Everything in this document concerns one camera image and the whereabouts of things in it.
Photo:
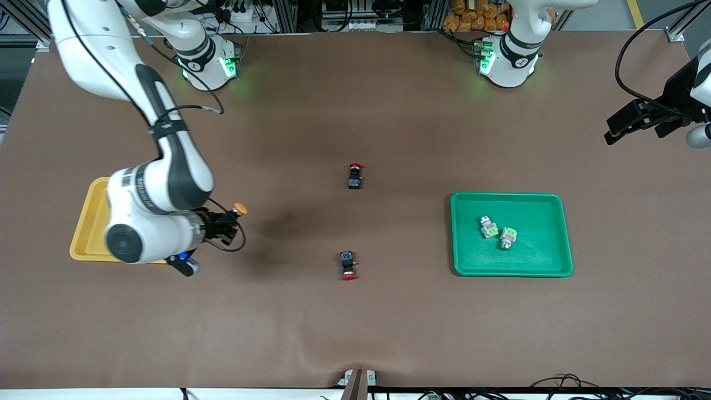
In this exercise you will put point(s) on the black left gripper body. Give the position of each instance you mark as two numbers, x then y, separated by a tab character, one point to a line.
674	93

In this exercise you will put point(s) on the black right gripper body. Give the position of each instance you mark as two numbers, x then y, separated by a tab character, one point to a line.
211	224

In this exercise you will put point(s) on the yellow push button switch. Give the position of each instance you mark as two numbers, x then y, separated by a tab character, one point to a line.
240	209

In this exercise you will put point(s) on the green push button switch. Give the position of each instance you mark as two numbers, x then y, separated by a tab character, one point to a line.
489	228
507	238

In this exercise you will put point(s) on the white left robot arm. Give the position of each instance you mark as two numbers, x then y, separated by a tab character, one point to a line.
511	72

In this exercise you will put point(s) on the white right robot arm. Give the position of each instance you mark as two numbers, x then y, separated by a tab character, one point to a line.
89	50

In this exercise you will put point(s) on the yellow plastic tray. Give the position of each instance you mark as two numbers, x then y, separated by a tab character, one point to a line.
89	233

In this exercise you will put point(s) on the green plastic tray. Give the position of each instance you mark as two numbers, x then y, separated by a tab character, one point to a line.
533	255

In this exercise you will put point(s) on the orange packets pile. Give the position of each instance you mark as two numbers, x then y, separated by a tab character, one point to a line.
472	16

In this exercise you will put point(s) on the white power strip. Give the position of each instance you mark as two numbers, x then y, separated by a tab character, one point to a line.
355	25

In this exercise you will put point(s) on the green terminal connector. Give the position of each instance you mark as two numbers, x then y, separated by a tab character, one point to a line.
432	396

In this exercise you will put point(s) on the aluminium frame profile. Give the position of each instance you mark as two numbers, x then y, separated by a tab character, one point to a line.
25	22
676	36

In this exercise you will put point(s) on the red push button switch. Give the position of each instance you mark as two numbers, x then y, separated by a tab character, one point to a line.
355	179
348	261

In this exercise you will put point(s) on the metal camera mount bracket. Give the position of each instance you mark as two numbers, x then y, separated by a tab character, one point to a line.
358	383

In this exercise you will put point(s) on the aluminium frame post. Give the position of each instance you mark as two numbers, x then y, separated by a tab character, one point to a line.
286	16
436	14

